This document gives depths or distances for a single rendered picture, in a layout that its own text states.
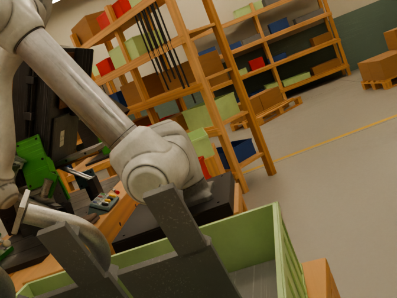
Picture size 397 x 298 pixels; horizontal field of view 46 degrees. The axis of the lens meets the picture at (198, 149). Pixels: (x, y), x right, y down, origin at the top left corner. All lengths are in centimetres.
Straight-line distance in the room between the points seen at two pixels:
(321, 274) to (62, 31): 1072
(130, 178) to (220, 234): 32
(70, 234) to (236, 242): 43
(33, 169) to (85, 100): 80
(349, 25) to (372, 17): 53
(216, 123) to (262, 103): 446
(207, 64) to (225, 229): 375
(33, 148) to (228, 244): 122
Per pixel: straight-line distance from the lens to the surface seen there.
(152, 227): 141
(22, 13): 135
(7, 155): 161
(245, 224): 99
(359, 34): 1136
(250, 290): 93
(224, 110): 468
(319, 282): 99
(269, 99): 901
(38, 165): 203
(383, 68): 742
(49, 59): 132
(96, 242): 74
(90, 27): 595
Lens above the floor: 126
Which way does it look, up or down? 9 degrees down
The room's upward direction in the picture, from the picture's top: 22 degrees counter-clockwise
